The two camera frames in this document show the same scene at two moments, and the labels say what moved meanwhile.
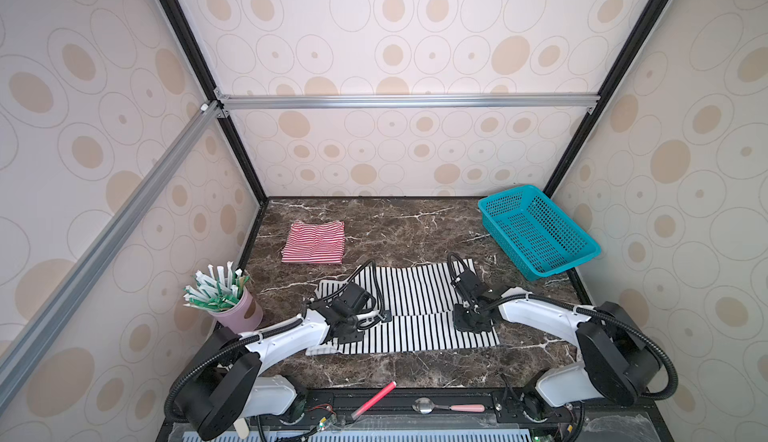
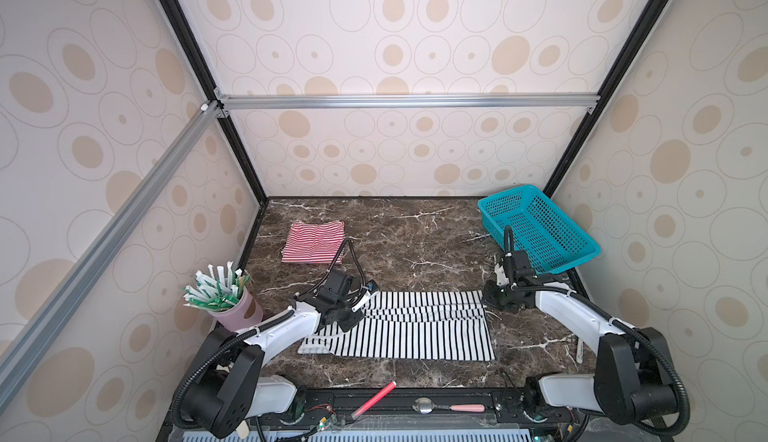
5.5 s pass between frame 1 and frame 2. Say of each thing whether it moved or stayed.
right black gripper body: moved
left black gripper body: moved
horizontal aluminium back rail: stayed
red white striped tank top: stayed
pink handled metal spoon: stayed
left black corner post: stayed
